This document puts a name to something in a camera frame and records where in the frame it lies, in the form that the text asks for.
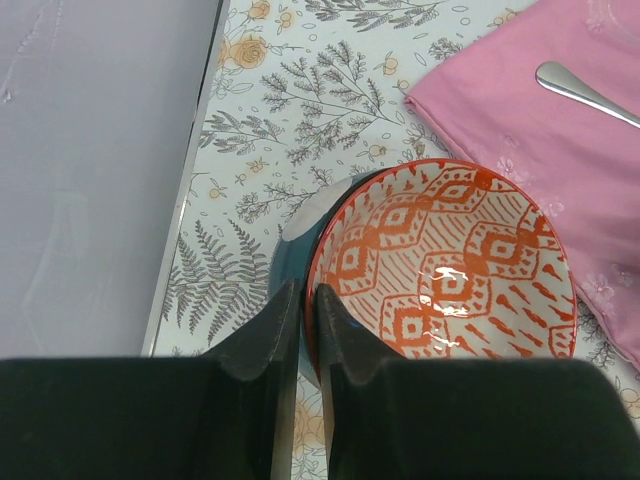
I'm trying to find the pink satin cloth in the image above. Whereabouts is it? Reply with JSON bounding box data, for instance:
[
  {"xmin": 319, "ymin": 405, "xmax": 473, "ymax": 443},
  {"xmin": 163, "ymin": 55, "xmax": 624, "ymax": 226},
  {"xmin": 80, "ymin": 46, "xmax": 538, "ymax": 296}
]
[{"xmin": 406, "ymin": 0, "xmax": 639, "ymax": 363}]

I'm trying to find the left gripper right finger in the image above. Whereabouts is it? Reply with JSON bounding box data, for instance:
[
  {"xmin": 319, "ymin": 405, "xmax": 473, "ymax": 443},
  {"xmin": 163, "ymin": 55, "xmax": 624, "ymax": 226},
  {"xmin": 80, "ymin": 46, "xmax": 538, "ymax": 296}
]
[{"xmin": 315, "ymin": 285, "xmax": 639, "ymax": 479}]

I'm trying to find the red patterned bowl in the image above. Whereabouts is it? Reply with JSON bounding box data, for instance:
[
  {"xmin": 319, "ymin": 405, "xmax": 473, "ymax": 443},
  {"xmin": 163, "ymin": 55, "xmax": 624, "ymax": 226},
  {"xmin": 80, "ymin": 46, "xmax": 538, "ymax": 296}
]
[{"xmin": 306, "ymin": 159, "xmax": 577, "ymax": 359}]

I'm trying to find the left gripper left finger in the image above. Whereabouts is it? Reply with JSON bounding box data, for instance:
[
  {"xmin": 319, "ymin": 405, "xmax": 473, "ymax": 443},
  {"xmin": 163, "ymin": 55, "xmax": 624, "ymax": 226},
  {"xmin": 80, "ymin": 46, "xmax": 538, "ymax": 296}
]
[{"xmin": 1, "ymin": 281, "xmax": 300, "ymax": 479}]

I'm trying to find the dark teal dotted bowl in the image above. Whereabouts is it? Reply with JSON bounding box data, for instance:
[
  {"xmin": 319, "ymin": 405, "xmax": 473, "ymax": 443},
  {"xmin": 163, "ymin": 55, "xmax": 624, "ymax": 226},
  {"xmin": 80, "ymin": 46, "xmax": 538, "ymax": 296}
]
[{"xmin": 268, "ymin": 169, "xmax": 384, "ymax": 387}]

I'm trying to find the silver spoon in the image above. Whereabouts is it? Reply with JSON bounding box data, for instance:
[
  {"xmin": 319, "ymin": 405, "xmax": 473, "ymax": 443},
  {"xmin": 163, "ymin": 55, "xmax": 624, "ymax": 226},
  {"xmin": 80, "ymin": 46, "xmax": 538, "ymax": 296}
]
[{"xmin": 535, "ymin": 61, "xmax": 639, "ymax": 128}]

